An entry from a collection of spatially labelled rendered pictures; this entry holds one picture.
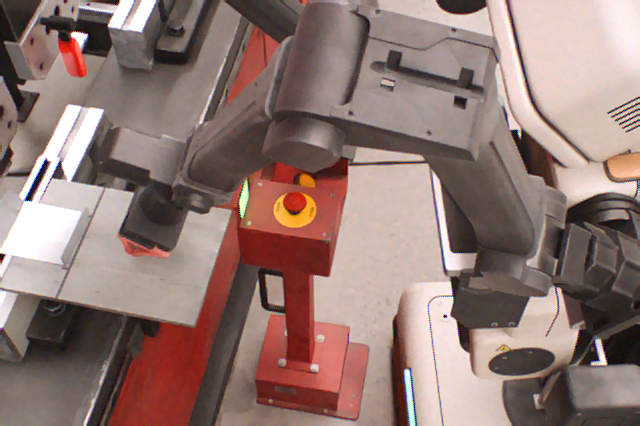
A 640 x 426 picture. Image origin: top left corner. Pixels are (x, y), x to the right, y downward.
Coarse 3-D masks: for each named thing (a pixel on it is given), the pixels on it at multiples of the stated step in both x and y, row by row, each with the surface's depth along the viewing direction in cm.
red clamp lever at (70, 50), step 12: (48, 24) 102; (60, 24) 102; (72, 24) 102; (60, 36) 104; (60, 48) 105; (72, 48) 105; (72, 60) 106; (84, 60) 108; (72, 72) 108; (84, 72) 109
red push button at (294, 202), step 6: (294, 192) 142; (300, 192) 142; (288, 198) 141; (294, 198) 141; (300, 198) 141; (288, 204) 140; (294, 204) 140; (300, 204) 140; (306, 204) 141; (288, 210) 140; (294, 210) 140; (300, 210) 140
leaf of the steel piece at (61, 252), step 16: (32, 208) 116; (48, 208) 116; (16, 224) 115; (32, 224) 115; (48, 224) 115; (64, 224) 115; (80, 224) 113; (16, 240) 113; (32, 240) 113; (48, 240) 113; (64, 240) 113; (32, 256) 112; (48, 256) 112; (64, 256) 110
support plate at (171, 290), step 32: (64, 192) 118; (96, 192) 118; (128, 192) 118; (96, 224) 115; (192, 224) 115; (224, 224) 115; (96, 256) 112; (128, 256) 112; (192, 256) 112; (0, 288) 110; (32, 288) 109; (64, 288) 109; (96, 288) 109; (128, 288) 109; (160, 288) 109; (192, 288) 109; (160, 320) 107; (192, 320) 107
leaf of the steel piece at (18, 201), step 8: (8, 192) 114; (8, 200) 114; (16, 200) 116; (0, 208) 113; (8, 208) 114; (16, 208) 116; (0, 216) 113; (8, 216) 114; (0, 224) 113; (8, 224) 114; (0, 232) 113; (0, 240) 113
